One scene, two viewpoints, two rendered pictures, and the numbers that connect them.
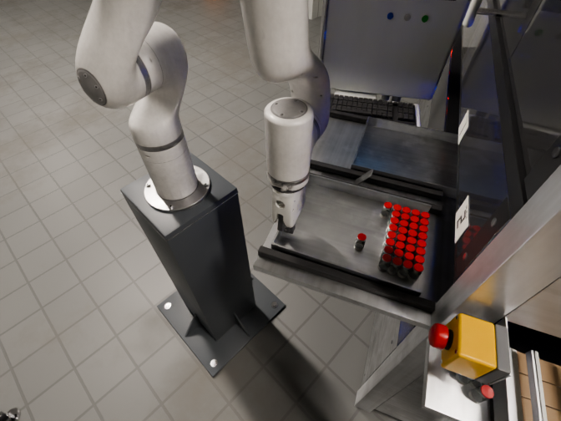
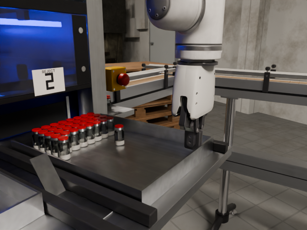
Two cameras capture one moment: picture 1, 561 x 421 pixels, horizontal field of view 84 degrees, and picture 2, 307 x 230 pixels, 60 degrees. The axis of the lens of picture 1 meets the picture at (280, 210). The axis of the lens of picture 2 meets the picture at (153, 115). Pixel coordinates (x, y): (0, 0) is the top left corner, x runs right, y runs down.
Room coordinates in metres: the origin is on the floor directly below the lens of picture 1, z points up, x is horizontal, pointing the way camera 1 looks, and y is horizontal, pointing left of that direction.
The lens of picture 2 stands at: (0.97, 0.01, 1.12)
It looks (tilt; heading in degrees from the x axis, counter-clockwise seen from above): 16 degrees down; 192
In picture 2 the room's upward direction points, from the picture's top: straight up
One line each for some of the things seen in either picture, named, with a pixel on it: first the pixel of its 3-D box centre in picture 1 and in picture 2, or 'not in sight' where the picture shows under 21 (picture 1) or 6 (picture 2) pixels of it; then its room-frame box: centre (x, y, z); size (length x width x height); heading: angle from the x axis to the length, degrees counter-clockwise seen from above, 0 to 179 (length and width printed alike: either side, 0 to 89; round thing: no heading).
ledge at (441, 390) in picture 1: (464, 384); (107, 112); (0.13, -0.34, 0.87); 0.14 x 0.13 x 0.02; 69
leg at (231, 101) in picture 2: not in sight; (226, 162); (-0.44, 0.12, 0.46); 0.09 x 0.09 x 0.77; 69
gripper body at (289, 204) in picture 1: (288, 194); (196, 86); (0.46, -0.02, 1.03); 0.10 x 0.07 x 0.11; 159
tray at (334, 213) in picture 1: (353, 227); (114, 146); (0.47, -0.18, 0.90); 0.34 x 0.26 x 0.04; 68
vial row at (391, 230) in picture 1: (390, 236); (86, 134); (0.44, -0.26, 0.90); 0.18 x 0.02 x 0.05; 158
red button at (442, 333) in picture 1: (442, 337); (122, 79); (0.17, -0.26, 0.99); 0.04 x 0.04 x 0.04; 69
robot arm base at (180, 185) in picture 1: (169, 164); not in sight; (0.65, 0.30, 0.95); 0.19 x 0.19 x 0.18
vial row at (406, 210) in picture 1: (399, 239); (79, 133); (0.43, -0.29, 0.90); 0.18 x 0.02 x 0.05; 158
